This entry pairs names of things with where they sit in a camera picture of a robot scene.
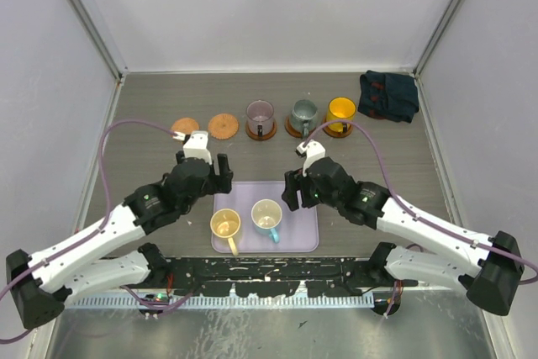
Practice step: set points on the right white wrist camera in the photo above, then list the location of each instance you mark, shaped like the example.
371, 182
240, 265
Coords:
311, 151

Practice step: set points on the cream yellow cup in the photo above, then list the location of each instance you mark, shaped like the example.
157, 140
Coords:
225, 224

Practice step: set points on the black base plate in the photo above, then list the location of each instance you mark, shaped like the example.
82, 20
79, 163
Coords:
268, 277

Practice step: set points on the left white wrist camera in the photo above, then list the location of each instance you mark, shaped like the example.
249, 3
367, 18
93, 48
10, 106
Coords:
195, 145

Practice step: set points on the wooden coaster back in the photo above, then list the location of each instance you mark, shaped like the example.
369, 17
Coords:
294, 133

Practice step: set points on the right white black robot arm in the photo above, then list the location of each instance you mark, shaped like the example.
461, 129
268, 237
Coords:
484, 268

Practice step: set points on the lilac plastic tray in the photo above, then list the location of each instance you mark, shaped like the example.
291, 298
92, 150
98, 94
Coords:
298, 231

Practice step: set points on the dark blue folded cloth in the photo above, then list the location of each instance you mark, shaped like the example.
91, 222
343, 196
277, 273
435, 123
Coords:
389, 96

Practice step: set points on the grey green cup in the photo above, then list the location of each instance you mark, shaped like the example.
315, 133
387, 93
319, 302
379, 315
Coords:
304, 117

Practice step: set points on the dark wooden coaster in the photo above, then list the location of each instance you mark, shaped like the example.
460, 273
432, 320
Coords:
259, 134

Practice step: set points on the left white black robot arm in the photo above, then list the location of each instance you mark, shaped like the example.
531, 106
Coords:
44, 282

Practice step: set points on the woven rattan coaster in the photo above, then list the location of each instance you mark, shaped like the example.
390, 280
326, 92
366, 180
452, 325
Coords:
185, 125
223, 126

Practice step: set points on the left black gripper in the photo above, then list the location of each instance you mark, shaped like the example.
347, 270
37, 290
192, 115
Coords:
220, 183

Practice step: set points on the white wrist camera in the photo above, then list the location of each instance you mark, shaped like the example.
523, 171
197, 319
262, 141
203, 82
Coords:
311, 151
195, 145

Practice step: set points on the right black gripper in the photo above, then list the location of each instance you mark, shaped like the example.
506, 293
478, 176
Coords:
290, 194

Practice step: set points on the white cup blue handle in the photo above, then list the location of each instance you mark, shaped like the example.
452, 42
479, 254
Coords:
266, 215

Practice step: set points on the grey slotted cable duct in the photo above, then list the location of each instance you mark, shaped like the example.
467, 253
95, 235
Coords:
301, 301

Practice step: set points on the purple translucent cup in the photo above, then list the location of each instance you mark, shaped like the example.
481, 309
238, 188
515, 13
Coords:
260, 112

